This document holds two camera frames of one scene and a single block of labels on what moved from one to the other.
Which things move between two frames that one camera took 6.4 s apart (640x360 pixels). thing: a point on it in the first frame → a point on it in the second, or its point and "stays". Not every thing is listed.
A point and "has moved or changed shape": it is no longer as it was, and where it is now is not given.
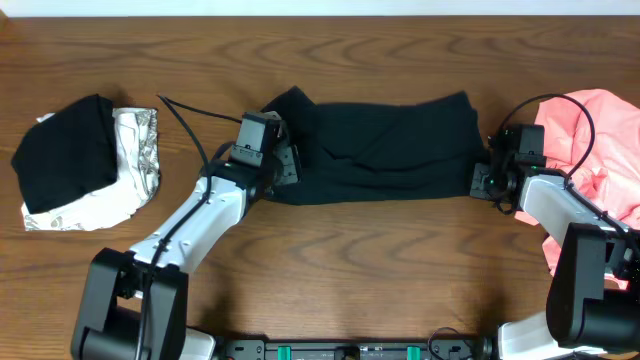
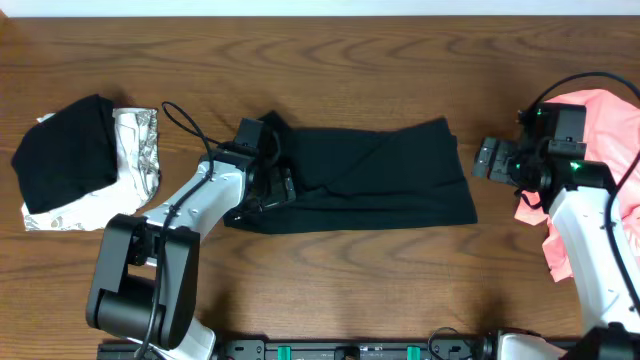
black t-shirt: [418, 148] has moved or changed shape
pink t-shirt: [610, 179] stays
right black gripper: [480, 171] → [499, 168]
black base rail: [353, 351] stays
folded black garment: [68, 153] stays
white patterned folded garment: [138, 179] stays
